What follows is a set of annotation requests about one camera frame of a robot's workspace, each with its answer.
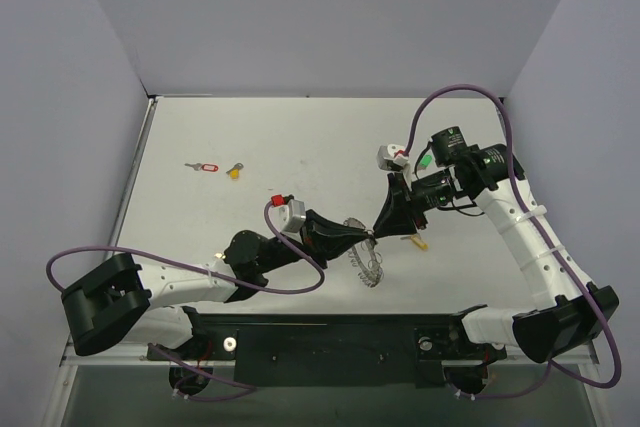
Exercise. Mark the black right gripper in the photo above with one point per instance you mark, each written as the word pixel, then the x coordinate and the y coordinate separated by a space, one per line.
pixel 406 199

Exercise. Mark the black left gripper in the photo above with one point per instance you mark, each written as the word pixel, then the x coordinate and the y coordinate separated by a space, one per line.
pixel 310 235

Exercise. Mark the metal disc with keyrings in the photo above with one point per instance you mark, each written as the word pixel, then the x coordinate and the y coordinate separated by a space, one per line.
pixel 367 261

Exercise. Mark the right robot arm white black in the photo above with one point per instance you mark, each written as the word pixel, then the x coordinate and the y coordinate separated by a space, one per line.
pixel 562 294

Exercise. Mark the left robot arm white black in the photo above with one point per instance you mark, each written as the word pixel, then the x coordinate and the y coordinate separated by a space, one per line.
pixel 143 298

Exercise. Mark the key with long yellow tag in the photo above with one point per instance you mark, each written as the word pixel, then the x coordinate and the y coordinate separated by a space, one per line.
pixel 417 240

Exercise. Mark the key with green tag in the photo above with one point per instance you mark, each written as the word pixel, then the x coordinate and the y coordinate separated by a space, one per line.
pixel 424 162

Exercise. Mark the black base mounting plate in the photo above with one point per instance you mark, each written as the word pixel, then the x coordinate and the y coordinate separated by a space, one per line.
pixel 339 350

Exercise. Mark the key with yellow round tag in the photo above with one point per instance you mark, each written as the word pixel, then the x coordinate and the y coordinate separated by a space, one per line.
pixel 234 172

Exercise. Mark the key with red tag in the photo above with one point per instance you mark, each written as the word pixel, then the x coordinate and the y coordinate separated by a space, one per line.
pixel 204 167

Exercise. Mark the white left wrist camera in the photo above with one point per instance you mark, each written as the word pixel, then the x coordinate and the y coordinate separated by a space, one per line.
pixel 289 213

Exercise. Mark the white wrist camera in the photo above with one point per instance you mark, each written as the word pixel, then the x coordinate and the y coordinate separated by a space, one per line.
pixel 289 213
pixel 393 158

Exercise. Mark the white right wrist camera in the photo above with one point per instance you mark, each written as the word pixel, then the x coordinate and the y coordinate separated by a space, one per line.
pixel 393 158

